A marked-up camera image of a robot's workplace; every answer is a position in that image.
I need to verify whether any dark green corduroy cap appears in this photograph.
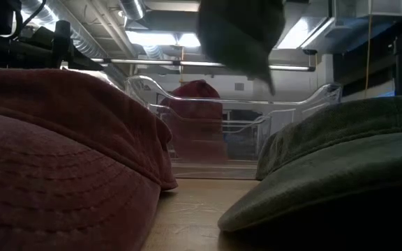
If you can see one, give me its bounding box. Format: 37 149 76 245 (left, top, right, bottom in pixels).
217 94 402 251
196 0 286 97

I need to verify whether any clear plastic bin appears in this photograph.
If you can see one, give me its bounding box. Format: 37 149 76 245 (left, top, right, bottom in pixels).
148 103 297 165

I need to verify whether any long ceiling light tube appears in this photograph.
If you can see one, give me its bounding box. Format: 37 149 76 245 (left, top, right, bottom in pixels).
91 58 316 73

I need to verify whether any bright ceiling light panel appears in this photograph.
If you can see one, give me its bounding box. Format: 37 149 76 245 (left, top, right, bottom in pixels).
126 30 202 48

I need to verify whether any maroon corduroy cap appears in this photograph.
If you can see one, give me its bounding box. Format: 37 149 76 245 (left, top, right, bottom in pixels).
0 68 179 251
158 79 228 165

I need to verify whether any silver ribbed ventilation duct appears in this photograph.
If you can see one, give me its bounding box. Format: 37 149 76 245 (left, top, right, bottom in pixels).
21 0 125 84

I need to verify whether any yellow hanging cord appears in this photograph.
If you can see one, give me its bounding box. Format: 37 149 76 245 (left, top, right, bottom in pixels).
364 0 373 99

